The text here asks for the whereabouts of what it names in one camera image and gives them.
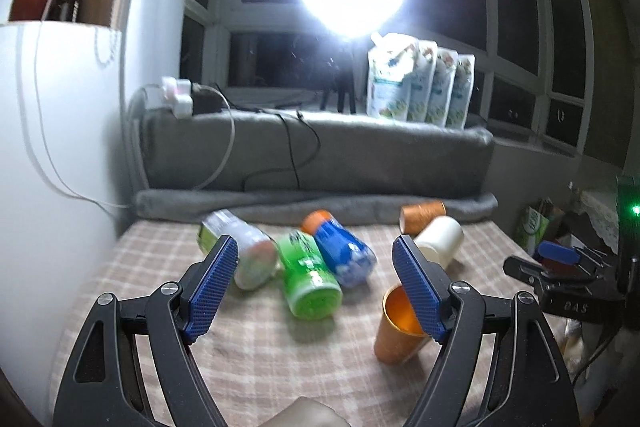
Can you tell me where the grey sofa cushion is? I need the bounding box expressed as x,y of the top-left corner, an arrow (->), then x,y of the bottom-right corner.
139,109 -> 495,198

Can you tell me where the white plastic cup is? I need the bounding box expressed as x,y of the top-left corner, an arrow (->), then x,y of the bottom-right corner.
414,216 -> 464,269

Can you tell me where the white power strip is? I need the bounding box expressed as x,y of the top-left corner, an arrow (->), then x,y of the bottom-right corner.
144,76 -> 194,119

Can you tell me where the blue orange-capped bottle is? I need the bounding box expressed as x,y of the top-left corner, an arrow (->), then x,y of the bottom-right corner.
302,209 -> 378,288

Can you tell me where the white cable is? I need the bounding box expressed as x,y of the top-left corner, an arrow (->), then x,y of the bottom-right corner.
29,0 -> 237,210

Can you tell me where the orange patterned paper cup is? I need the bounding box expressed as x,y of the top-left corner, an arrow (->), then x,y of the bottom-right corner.
373,284 -> 431,365

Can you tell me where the white snack pouch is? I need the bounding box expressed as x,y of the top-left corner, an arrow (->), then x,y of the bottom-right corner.
367,34 -> 418,121

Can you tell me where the black cable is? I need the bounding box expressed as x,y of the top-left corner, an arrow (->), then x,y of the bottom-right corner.
192,83 -> 322,193

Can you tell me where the gloved left hand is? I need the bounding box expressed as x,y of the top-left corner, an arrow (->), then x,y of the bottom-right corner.
260,397 -> 349,427

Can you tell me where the black tripod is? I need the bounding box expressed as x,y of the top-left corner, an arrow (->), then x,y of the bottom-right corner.
319,44 -> 357,115

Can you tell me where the clear bottle red-green label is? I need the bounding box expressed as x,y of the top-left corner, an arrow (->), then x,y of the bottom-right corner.
198,209 -> 278,291

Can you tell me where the green tea bottle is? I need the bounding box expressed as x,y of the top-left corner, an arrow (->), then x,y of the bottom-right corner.
276,231 -> 343,321

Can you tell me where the pink plaid blanket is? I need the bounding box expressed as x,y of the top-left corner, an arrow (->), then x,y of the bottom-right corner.
46,218 -> 582,427

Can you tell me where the green snack box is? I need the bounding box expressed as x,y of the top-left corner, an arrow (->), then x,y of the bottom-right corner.
513,198 -> 564,257

